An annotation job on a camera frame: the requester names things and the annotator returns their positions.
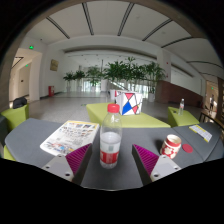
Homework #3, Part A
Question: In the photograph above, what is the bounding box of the flat round red coaster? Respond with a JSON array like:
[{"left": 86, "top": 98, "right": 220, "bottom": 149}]
[{"left": 181, "top": 143, "right": 194, "bottom": 154}]

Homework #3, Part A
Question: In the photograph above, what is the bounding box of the red blue white patterned cube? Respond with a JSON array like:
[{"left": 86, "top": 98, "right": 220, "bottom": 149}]
[{"left": 114, "top": 90, "right": 144, "bottom": 117}]

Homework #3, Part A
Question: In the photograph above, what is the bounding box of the wooden shelf unit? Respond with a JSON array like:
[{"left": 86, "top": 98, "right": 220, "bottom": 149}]
[{"left": 216, "top": 78, "right": 224, "bottom": 121}]

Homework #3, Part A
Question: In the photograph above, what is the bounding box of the person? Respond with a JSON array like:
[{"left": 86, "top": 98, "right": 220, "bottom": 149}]
[{"left": 209, "top": 94, "right": 216, "bottom": 113}]

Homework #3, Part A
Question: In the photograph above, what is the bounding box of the group of potted green plants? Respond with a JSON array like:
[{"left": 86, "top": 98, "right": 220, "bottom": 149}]
[{"left": 63, "top": 57, "right": 167, "bottom": 94}]

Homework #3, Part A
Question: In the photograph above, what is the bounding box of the wooden bench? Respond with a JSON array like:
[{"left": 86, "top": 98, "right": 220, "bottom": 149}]
[{"left": 199, "top": 109, "right": 224, "bottom": 131}]

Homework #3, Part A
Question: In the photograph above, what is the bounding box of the framed wall picture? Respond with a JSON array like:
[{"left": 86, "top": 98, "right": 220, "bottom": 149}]
[{"left": 49, "top": 59, "right": 60, "bottom": 72}]

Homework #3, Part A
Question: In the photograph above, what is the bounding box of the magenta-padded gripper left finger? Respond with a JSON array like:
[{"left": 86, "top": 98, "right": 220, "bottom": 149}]
[{"left": 41, "top": 143, "right": 93, "bottom": 186}]

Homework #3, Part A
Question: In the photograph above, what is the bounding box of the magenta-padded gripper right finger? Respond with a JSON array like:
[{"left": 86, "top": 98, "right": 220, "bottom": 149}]
[{"left": 131, "top": 143, "right": 183, "bottom": 186}]

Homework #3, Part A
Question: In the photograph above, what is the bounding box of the colourful printed magazine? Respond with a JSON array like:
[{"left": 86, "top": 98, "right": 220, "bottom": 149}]
[{"left": 39, "top": 120, "right": 100, "bottom": 157}]

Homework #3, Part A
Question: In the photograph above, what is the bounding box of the lime green seat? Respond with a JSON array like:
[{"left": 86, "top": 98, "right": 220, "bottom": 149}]
[{"left": 0, "top": 104, "right": 30, "bottom": 132}]

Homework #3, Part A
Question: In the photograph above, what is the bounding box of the yellow and white brochure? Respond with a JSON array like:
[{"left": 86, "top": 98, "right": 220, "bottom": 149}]
[{"left": 188, "top": 124, "right": 213, "bottom": 143}]

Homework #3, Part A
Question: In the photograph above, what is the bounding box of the wide lime green ottoman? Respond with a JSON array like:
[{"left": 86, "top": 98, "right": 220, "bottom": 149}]
[{"left": 85, "top": 102, "right": 172, "bottom": 129}]

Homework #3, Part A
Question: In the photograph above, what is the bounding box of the small clear plastic bottle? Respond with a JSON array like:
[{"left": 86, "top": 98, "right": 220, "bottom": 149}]
[{"left": 178, "top": 98, "right": 185, "bottom": 116}]

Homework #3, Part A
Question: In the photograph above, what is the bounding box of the small lime green ottoman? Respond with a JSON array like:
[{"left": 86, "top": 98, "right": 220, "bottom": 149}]
[{"left": 167, "top": 106, "right": 201, "bottom": 128}]

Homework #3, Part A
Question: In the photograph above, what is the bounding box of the clear red-capped water bottle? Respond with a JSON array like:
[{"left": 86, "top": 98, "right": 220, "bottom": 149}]
[{"left": 99, "top": 103, "right": 123, "bottom": 170}]

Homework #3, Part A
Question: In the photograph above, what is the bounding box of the brown wooden counter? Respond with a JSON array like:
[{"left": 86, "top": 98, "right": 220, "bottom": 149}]
[{"left": 155, "top": 80, "right": 204, "bottom": 108}]

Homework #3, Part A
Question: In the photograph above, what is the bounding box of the black bag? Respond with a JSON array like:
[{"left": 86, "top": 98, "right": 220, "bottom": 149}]
[{"left": 12, "top": 96, "right": 28, "bottom": 110}]

